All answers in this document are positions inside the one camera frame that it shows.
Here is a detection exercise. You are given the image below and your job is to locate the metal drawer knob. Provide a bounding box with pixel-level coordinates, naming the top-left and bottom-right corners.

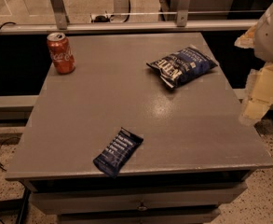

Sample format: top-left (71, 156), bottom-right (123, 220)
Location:
top-left (137, 203), bottom-right (148, 212)

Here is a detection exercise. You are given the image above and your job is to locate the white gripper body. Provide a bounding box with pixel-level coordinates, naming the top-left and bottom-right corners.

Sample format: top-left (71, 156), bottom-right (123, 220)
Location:
top-left (254, 22), bottom-right (273, 63)

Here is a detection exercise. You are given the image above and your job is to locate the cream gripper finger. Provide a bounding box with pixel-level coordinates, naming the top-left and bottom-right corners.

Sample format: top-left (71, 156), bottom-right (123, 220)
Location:
top-left (234, 25), bottom-right (256, 49)
top-left (239, 63), bottom-right (273, 126)

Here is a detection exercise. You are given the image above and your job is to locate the metal railing frame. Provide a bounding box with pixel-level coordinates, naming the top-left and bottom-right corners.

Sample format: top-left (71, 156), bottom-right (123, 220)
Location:
top-left (0, 0), bottom-right (266, 35)

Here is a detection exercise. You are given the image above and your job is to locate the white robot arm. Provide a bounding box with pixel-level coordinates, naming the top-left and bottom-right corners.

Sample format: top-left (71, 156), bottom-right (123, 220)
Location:
top-left (235, 3), bottom-right (273, 125)

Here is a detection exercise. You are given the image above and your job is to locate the grey drawer cabinet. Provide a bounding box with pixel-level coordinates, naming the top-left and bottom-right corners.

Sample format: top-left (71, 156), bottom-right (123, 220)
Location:
top-left (7, 33), bottom-right (273, 224)

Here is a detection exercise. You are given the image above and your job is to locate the red coca-cola can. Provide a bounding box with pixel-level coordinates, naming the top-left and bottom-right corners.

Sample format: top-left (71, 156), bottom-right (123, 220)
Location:
top-left (47, 32), bottom-right (75, 75)

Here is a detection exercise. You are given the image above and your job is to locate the blue kettle chip bag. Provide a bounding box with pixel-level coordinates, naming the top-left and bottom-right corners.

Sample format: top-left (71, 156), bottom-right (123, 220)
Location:
top-left (147, 45), bottom-right (219, 89)

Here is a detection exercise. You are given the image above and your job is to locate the blue rxbar blueberry bar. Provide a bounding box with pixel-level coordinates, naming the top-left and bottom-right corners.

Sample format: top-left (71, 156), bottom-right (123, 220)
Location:
top-left (93, 128), bottom-right (143, 178)

